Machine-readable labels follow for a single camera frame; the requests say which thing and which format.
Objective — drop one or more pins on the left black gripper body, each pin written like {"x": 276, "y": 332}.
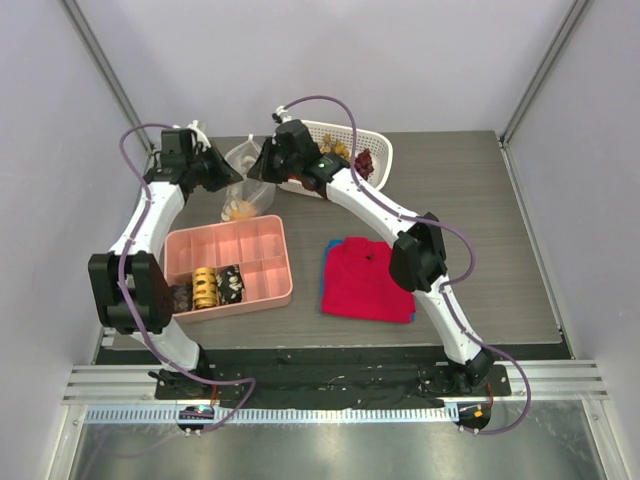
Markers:
{"x": 210, "y": 170}

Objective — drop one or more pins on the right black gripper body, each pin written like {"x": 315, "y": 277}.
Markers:
{"x": 266, "y": 160}

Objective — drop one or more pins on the fake yellow grape bunch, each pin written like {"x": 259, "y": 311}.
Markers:
{"x": 330, "y": 145}

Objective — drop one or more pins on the clear polka dot zip bag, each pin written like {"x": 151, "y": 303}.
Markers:
{"x": 260, "y": 194}

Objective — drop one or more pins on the yellow fake fruit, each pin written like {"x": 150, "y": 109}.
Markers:
{"x": 240, "y": 210}

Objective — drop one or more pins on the dark red fake grapes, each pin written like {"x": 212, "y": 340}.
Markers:
{"x": 363, "y": 164}

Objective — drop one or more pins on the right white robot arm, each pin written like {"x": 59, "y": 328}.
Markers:
{"x": 418, "y": 255}

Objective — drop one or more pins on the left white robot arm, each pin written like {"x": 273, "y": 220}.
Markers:
{"x": 130, "y": 291}

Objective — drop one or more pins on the white perforated plastic basket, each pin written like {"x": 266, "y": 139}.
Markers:
{"x": 379, "y": 148}

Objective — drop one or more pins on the pink divided organizer tray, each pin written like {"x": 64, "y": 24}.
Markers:
{"x": 256, "y": 246}

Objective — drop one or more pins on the yellow patterned rolled sock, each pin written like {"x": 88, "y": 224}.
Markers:
{"x": 204, "y": 288}

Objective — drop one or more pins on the black white patterned sock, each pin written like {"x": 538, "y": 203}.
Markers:
{"x": 230, "y": 285}

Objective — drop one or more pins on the brown patterned rolled sock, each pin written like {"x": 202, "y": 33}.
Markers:
{"x": 182, "y": 296}

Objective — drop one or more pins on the red folded shirt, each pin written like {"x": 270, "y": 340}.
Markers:
{"x": 360, "y": 285}

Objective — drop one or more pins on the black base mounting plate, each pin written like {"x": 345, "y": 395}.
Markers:
{"x": 356, "y": 377}

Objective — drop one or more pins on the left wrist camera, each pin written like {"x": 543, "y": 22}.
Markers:
{"x": 180, "y": 147}

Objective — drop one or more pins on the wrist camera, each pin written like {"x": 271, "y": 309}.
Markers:
{"x": 180, "y": 147}
{"x": 281, "y": 115}

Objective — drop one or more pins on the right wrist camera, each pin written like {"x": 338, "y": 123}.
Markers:
{"x": 281, "y": 115}

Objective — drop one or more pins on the left aluminium frame post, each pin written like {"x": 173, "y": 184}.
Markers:
{"x": 92, "y": 45}

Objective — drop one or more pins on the aluminium frame post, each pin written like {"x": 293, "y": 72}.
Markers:
{"x": 92, "y": 45}
{"x": 558, "y": 44}

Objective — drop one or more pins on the slotted white cable duct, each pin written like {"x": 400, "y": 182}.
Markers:
{"x": 200, "y": 414}

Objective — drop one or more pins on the right aluminium frame post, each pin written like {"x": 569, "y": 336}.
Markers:
{"x": 558, "y": 44}

